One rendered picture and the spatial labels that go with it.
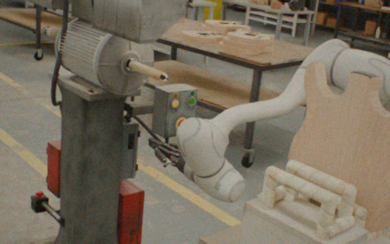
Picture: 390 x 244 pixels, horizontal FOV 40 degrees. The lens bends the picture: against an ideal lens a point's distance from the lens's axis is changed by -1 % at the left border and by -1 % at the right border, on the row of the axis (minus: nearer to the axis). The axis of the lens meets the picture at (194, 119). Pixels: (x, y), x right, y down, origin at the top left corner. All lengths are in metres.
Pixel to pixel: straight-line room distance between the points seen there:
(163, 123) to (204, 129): 0.77
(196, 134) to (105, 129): 0.86
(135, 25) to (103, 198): 0.94
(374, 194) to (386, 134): 0.16
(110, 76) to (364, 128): 1.02
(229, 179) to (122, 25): 0.62
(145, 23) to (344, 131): 0.71
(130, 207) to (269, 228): 1.24
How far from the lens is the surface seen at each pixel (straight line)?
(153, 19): 1.74
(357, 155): 1.40
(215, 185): 1.60
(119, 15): 1.82
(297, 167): 1.37
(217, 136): 1.53
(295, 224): 1.32
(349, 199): 1.31
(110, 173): 2.38
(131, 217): 2.52
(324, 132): 1.44
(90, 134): 2.26
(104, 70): 2.03
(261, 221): 1.36
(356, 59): 1.77
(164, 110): 2.24
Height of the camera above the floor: 1.71
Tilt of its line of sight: 18 degrees down
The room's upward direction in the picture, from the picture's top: 6 degrees clockwise
